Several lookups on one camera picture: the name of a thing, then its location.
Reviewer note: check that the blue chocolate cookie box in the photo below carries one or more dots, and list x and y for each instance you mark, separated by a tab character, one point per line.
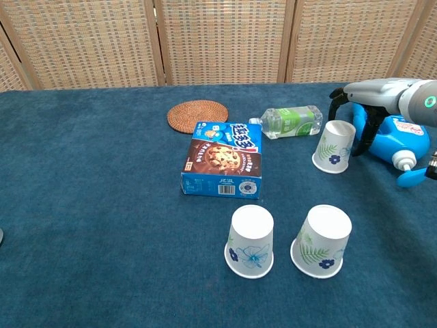
222	160

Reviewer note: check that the clear bottle green label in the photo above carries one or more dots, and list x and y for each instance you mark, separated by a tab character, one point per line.
290	121

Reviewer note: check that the white floral paper cup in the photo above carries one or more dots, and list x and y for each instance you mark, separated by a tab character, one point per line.
249	242
321	242
334	147

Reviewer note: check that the dark blue table mat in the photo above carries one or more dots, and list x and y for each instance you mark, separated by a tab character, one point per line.
102	205

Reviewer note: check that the round woven rattan coaster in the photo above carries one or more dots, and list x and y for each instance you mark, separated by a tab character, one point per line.
197	116

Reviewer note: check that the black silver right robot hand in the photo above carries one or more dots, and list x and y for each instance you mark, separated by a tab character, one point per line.
375	92

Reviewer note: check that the blue pump detergent bottle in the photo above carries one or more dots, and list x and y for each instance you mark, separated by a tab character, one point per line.
396	140

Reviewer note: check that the woven bamboo folding screen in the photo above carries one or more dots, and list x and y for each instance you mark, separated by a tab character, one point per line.
218	41

